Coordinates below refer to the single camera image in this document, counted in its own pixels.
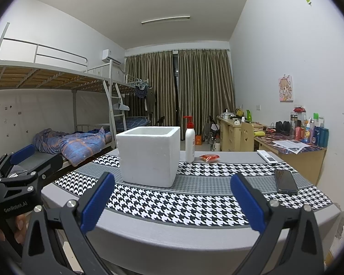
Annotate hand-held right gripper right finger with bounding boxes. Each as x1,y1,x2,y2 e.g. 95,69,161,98
231,173,324,275

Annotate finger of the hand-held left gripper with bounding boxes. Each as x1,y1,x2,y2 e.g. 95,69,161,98
8,155,64,184
0,145,35,175

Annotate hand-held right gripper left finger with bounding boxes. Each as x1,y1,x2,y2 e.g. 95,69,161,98
22,172,115,275

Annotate white foam box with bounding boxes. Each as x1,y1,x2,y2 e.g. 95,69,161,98
115,126,180,188

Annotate person's left hand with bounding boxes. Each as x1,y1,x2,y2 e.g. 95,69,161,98
16,213,28,241

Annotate blue plaid quilt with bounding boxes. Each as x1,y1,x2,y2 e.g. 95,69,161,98
33,128,106,167

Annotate black smartphone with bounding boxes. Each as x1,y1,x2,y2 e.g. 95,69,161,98
274,169,299,194

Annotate white remote control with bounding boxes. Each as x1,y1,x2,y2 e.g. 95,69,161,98
256,150,279,165

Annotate wooden chair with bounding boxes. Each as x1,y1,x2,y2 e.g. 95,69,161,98
239,121,255,152

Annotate wooden desk with patterned cover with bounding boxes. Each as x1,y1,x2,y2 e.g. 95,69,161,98
254,132,327,185

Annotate wooden desk with drawers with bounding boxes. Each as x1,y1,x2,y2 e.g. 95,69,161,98
216,116,257,152

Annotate printed paper sheets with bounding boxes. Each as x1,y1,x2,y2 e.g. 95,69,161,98
271,139,311,154

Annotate houndstooth tablecloth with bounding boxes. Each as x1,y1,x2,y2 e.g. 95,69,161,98
53,154,333,226

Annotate white metal bunk bed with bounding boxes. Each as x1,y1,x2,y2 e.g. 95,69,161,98
0,23,117,178
110,66,152,132

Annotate white pump bottle red top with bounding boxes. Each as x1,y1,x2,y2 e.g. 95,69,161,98
183,116,196,163

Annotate black headphones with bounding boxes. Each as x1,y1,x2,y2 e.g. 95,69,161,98
275,121,291,134

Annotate cluster of toiletry bottles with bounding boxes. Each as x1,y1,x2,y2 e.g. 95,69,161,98
289,106,330,147

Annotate hanging dark clothes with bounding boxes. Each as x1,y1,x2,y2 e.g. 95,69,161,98
134,86,157,111

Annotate brown curtain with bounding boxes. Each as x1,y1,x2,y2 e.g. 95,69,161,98
125,51,178,127
178,49,236,136

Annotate white air conditioner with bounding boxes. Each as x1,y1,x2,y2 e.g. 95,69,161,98
102,49,123,64

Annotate ceiling tube light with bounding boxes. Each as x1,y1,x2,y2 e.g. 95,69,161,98
141,16,190,25

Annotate pink cartoon wall poster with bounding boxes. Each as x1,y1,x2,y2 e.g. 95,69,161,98
279,75,294,102

